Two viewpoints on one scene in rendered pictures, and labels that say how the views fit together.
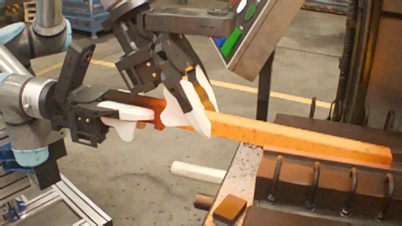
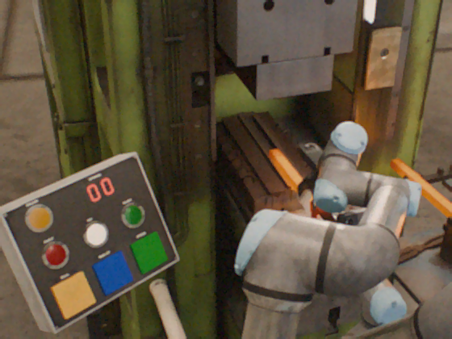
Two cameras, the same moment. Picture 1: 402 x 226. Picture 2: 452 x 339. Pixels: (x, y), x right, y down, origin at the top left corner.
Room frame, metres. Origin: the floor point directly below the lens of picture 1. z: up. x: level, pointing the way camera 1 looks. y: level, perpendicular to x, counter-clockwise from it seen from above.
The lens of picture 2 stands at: (1.47, 1.02, 2.06)
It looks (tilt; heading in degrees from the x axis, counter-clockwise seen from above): 35 degrees down; 227
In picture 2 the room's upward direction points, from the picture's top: 3 degrees clockwise
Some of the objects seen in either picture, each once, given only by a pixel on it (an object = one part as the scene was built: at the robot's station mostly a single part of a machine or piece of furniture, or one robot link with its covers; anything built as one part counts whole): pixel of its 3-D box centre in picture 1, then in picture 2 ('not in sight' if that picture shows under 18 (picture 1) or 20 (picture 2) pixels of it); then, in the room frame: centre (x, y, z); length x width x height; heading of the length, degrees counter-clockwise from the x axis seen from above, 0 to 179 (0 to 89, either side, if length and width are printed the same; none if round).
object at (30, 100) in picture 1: (43, 99); not in sight; (0.51, 0.28, 1.00); 0.08 x 0.05 x 0.08; 161
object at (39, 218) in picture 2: not in sight; (39, 218); (1.06, -0.16, 1.16); 0.05 x 0.03 x 0.04; 161
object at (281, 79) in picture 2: not in sight; (264, 43); (0.34, -0.30, 1.32); 0.42 x 0.20 x 0.10; 71
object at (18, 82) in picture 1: (16, 94); (380, 299); (0.54, 0.35, 1.00); 0.11 x 0.08 x 0.09; 71
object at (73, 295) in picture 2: not in sight; (73, 295); (1.05, -0.07, 1.01); 0.07 x 0.05 x 0.07; 6
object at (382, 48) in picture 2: not in sight; (382, 58); (0.07, -0.12, 1.27); 0.09 x 0.02 x 0.17; 161
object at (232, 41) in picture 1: (232, 42); (148, 253); (0.85, -0.09, 1.01); 0.07 x 0.05 x 0.07; 6
